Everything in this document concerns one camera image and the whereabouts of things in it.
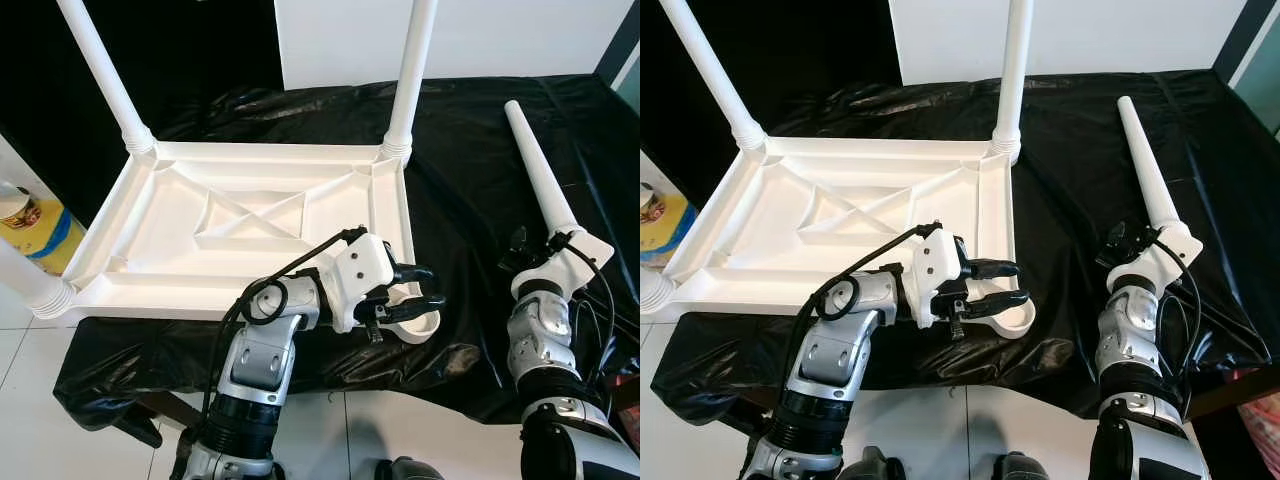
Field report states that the white plastic children table top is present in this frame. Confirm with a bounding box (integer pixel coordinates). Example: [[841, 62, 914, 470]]
[[40, 140, 443, 346], [645, 137, 1038, 336]]

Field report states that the dark grey robot right leg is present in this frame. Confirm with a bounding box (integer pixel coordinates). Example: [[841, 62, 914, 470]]
[[990, 452, 1051, 480], [375, 455, 446, 480]]

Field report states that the dark grey robot leg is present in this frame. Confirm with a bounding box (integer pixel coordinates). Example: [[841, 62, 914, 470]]
[[375, 455, 446, 480], [835, 445, 906, 480], [990, 452, 1051, 480]]

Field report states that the black plastic table cover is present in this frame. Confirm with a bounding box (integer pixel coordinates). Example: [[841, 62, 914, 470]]
[[52, 75, 641, 431], [650, 70, 1280, 421]]

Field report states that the dark grey door frame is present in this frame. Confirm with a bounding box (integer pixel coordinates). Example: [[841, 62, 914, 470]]
[[595, 0, 641, 86], [1210, 0, 1280, 81]]

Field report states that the dark grey robot left leg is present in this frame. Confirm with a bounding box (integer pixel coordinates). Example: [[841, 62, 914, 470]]
[[835, 445, 906, 480]]

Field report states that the dark brown wooden bar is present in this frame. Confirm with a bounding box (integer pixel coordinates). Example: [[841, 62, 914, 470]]
[[1185, 365, 1280, 421]]

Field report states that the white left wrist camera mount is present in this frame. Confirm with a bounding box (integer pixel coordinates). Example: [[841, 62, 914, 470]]
[[905, 228, 969, 329], [322, 232, 396, 334]]

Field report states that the black door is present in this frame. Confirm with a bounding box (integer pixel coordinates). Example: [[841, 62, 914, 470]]
[[0, 0, 284, 201], [640, 0, 901, 191]]

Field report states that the printed paper cup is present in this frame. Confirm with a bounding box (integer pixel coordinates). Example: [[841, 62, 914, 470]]
[[640, 182, 669, 226], [0, 180, 43, 231]]

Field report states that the red patterned plastic bag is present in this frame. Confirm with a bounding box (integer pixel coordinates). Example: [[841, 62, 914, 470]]
[[615, 375, 641, 451], [1235, 395, 1280, 480]]

